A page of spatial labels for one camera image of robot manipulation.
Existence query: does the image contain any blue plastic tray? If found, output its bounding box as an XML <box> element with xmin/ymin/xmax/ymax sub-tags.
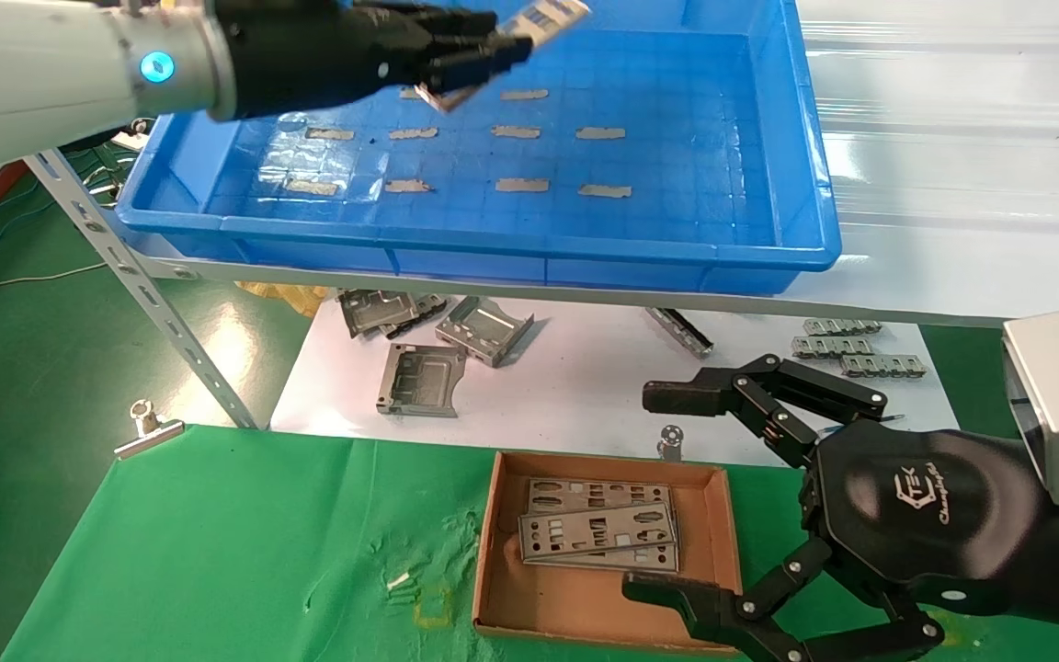
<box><xmin>116</xmin><ymin>0</ymin><xmax>843</xmax><ymax>297</ymax></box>

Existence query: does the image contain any grey metal bracket frame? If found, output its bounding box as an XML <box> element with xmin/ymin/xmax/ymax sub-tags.
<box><xmin>377</xmin><ymin>344</ymin><xmax>469</xmax><ymax>419</ymax></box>

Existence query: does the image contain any white paper sheet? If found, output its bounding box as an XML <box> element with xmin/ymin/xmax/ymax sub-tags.
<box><xmin>269</xmin><ymin>294</ymin><xmax>961</xmax><ymax>470</ymax></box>

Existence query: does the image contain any silver metal IO shield plate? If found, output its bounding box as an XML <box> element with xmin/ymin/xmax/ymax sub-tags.
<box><xmin>525</xmin><ymin>544</ymin><xmax>681</xmax><ymax>576</ymax></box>
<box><xmin>518</xmin><ymin>503</ymin><xmax>680</xmax><ymax>564</ymax></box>
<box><xmin>415</xmin><ymin>0</ymin><xmax>592</xmax><ymax>114</ymax></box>
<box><xmin>526</xmin><ymin>476</ymin><xmax>675</xmax><ymax>518</ymax></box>

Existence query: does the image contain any large silver binder clip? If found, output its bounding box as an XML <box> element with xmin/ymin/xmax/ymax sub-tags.
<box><xmin>114</xmin><ymin>400</ymin><xmax>187</xmax><ymax>460</ymax></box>

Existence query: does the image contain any yellow plastic bag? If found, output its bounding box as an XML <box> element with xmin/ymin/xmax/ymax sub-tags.
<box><xmin>235</xmin><ymin>280</ymin><xmax>333</xmax><ymax>318</ymax></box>

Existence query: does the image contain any green cloth mat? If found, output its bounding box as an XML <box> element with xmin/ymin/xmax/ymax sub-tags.
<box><xmin>0</xmin><ymin>423</ymin><xmax>1059</xmax><ymax>662</ymax></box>

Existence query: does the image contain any white floor cable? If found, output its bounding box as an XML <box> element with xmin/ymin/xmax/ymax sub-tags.
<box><xmin>0</xmin><ymin>262</ymin><xmax>109</xmax><ymax>291</ymax></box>

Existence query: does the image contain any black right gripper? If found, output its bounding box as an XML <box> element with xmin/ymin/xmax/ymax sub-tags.
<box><xmin>621</xmin><ymin>354</ymin><xmax>1045</xmax><ymax>662</ymax></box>

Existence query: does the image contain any grey folded metal cage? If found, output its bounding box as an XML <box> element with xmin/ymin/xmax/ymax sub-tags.
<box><xmin>436</xmin><ymin>296</ymin><xmax>535</xmax><ymax>369</ymax></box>

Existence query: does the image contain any brown cardboard box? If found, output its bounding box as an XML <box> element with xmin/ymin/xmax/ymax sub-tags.
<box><xmin>473</xmin><ymin>450</ymin><xmax>745</xmax><ymax>656</ymax></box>

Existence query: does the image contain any grey perforated steel post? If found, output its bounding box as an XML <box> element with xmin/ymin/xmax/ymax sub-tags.
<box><xmin>24</xmin><ymin>149</ymin><xmax>260</xmax><ymax>431</ymax></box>

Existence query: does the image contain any grey metal bracket part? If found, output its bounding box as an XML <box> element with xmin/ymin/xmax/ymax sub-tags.
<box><xmin>339</xmin><ymin>290</ymin><xmax>420</xmax><ymax>339</ymax></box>
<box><xmin>382</xmin><ymin>294</ymin><xmax>450</xmax><ymax>337</ymax></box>

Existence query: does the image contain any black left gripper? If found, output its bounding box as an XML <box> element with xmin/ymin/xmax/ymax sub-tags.
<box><xmin>208</xmin><ymin>0</ymin><xmax>533</xmax><ymax>122</ymax></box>

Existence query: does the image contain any long grey metal strip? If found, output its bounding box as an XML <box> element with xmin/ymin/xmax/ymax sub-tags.
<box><xmin>645</xmin><ymin>308</ymin><xmax>714</xmax><ymax>360</ymax></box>

